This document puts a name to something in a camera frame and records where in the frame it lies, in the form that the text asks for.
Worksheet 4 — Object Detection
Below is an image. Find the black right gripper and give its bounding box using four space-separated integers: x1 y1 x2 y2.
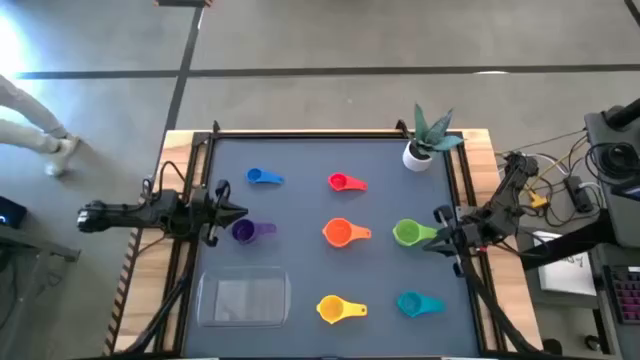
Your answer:
422 203 490 279

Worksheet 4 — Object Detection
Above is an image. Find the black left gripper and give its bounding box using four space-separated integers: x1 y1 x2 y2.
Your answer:
191 179 250 248

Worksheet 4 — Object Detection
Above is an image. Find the purple measuring cup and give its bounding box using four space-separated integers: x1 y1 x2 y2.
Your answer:
231 218 278 246

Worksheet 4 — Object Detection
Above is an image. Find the green measuring cup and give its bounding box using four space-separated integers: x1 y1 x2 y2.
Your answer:
392 218 439 248

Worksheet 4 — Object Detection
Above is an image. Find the blue measuring cup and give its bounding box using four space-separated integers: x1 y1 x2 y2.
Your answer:
245 167 286 186

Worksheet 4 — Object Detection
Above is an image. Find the orange measuring cup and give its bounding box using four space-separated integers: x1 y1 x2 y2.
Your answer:
321 217 373 249

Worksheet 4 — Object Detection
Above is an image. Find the red measuring cup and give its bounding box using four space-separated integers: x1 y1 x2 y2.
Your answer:
327 172 369 193

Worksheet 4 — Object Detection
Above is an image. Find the teal measuring cup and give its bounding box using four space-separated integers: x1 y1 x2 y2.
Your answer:
396 290 446 319

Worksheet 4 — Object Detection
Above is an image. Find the clear plastic basket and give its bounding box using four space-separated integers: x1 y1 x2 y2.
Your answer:
195 266 293 329

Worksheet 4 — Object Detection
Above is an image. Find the yellow measuring cup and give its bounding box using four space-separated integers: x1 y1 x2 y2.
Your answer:
315 294 369 325

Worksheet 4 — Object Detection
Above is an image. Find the grey table mat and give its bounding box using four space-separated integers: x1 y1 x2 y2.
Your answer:
182 137 484 359

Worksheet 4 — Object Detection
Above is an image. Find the potted plant in white pot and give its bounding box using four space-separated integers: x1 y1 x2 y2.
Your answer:
401 102 466 173

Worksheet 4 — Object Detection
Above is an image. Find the black diagonal support bar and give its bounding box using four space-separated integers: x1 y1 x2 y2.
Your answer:
518 208 617 272

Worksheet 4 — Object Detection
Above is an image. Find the striped hazard tape strip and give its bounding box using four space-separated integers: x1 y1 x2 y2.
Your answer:
102 227 146 357

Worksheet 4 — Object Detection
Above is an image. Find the white paper sheet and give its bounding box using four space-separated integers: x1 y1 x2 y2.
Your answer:
531 230 599 297

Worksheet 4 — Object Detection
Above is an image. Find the black power strip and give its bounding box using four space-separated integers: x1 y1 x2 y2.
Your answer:
563 175 595 214

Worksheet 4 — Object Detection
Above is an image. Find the grey equipment desk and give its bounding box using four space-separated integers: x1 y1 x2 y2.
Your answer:
583 97 640 250

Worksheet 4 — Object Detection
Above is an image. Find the black keyboard with purple keys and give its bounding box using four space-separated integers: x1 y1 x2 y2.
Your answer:
601 264 640 327

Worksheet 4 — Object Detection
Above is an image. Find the grey metal side stand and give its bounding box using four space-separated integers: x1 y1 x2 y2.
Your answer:
0 223 82 360

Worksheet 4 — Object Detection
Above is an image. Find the person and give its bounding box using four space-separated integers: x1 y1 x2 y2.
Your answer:
0 73 82 179

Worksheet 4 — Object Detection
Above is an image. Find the black screen device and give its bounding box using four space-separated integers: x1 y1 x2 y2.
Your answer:
0 195 29 231

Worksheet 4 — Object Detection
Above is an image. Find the black metal table frame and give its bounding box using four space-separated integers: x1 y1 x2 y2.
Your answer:
107 119 544 360

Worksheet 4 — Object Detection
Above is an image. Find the yellow cable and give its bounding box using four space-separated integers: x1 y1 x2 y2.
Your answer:
519 133 589 194

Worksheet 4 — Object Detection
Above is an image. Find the coiled black cable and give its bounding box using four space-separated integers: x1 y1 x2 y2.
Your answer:
586 141 640 187

